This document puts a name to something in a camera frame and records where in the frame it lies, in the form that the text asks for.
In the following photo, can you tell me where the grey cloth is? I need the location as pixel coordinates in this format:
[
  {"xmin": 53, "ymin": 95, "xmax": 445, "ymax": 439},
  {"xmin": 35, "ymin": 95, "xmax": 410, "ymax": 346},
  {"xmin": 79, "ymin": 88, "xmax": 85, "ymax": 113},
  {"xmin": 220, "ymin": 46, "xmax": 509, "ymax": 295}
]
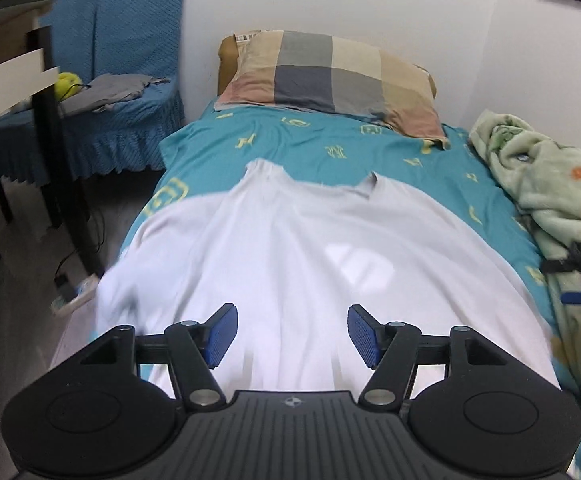
[{"xmin": 60, "ymin": 74, "xmax": 171, "ymax": 113}]

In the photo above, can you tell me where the dark table with white edge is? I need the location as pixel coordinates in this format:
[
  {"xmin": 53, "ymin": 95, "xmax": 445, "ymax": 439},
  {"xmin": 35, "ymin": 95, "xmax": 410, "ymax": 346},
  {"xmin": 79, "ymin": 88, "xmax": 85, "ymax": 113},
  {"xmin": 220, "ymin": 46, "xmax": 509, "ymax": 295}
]
[{"xmin": 0, "ymin": 0, "xmax": 106, "ymax": 276}]

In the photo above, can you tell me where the white power strip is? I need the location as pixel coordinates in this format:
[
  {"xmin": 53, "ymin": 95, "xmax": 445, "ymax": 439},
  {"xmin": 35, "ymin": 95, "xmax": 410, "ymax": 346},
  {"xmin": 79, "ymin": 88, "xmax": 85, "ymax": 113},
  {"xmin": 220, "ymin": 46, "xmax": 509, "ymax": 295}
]
[{"xmin": 50, "ymin": 272, "xmax": 98, "ymax": 316}]

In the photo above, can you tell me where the black power adapter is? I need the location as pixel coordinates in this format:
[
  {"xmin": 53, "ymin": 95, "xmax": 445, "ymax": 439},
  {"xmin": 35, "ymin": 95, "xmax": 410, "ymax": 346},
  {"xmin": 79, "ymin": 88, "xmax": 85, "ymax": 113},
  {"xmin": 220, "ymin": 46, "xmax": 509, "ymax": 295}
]
[{"xmin": 54, "ymin": 274, "xmax": 78, "ymax": 301}]

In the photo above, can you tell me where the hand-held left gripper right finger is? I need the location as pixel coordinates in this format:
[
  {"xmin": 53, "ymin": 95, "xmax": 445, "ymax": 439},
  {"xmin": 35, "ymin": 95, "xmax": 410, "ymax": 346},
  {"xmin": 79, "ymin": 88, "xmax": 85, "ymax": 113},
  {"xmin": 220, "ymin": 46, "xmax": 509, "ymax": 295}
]
[{"xmin": 347, "ymin": 304, "xmax": 514, "ymax": 410}]

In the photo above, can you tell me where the black power cable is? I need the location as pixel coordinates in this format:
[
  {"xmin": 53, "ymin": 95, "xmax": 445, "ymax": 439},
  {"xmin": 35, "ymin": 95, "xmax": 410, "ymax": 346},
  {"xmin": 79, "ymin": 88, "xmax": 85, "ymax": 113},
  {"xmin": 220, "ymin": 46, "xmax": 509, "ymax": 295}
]
[{"xmin": 53, "ymin": 200, "xmax": 103, "ymax": 281}]

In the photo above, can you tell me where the yellow-green plush toy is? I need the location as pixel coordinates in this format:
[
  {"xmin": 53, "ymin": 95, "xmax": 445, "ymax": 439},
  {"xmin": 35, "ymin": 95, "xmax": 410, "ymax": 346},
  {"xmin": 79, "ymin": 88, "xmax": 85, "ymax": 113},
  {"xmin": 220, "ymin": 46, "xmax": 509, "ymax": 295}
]
[{"xmin": 54, "ymin": 72, "xmax": 84, "ymax": 102}]

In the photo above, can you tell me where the teal printed bed sheet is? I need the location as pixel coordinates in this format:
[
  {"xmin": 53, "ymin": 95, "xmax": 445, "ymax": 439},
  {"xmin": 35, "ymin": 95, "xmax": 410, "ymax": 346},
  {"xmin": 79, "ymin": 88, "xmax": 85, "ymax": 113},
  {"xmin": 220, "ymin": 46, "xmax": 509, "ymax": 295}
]
[{"xmin": 120, "ymin": 99, "xmax": 581, "ymax": 480}]

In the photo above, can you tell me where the green fleece printed blanket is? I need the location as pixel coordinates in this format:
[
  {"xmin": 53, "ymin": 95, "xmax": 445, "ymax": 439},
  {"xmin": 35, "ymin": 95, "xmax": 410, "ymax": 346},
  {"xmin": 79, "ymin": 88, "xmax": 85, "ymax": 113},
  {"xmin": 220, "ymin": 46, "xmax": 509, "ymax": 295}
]
[{"xmin": 469, "ymin": 109, "xmax": 581, "ymax": 441}]

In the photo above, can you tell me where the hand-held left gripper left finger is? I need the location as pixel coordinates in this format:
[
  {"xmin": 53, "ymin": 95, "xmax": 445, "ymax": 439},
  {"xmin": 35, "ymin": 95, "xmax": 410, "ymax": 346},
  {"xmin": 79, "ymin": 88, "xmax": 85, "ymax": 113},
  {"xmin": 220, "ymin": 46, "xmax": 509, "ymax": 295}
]
[{"xmin": 65, "ymin": 302, "xmax": 240, "ymax": 409}]

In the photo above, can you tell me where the white t-shirt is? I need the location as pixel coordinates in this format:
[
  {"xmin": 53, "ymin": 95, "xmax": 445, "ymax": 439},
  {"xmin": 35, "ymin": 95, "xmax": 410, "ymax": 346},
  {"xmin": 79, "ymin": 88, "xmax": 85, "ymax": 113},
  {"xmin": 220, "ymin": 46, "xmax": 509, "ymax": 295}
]
[{"xmin": 93, "ymin": 158, "xmax": 561, "ymax": 401}]

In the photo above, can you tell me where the plaid pillow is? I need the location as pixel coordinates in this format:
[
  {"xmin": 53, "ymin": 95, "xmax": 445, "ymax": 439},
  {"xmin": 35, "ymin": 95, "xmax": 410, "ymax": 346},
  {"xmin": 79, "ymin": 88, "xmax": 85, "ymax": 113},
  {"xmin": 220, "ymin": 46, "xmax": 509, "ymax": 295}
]
[{"xmin": 214, "ymin": 30, "xmax": 451, "ymax": 151}]

